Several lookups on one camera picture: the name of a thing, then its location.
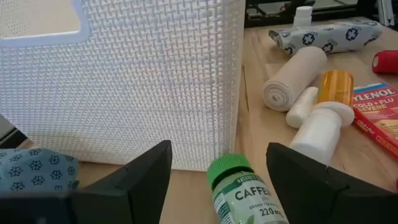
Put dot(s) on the silver aluminium extrusion post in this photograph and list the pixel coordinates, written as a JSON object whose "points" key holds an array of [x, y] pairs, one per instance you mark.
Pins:
{"points": [[386, 12]]}

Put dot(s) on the black metal frame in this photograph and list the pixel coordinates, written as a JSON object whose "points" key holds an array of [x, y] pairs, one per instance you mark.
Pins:
{"points": [[270, 19]]}

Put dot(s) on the red Tylenol medicine box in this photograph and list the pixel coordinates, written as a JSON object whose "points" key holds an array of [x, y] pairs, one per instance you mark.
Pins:
{"points": [[377, 118]]}

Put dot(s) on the orange pill bottle white cap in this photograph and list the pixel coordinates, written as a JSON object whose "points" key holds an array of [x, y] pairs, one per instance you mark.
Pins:
{"points": [[335, 87]]}

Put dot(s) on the white pack blue cross print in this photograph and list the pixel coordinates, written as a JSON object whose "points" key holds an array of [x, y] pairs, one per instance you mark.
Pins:
{"points": [[329, 37]]}

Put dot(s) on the green-capped caffeine pill bottle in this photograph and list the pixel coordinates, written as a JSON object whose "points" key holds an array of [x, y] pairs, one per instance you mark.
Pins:
{"points": [[242, 199]]}

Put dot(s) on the blue flower-print soft pack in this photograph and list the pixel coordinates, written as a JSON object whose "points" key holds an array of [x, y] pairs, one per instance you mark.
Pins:
{"points": [[34, 169]]}

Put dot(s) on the beige elastic bandage roll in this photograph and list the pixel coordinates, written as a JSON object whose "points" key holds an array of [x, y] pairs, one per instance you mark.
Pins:
{"points": [[292, 77]]}

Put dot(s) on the plain white plastic bottle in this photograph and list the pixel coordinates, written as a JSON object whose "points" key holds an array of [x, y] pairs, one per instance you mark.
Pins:
{"points": [[317, 137]]}

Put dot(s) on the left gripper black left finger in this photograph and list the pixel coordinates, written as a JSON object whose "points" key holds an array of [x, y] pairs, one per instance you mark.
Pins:
{"points": [[124, 199]]}

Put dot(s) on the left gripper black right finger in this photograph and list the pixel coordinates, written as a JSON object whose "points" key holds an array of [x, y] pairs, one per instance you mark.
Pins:
{"points": [[317, 199]]}

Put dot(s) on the white woven plastic basket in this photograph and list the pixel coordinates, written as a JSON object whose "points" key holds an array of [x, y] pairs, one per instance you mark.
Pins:
{"points": [[124, 93]]}

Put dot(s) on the small white capped bottle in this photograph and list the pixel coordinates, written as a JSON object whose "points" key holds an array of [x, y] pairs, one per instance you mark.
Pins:
{"points": [[303, 15]]}

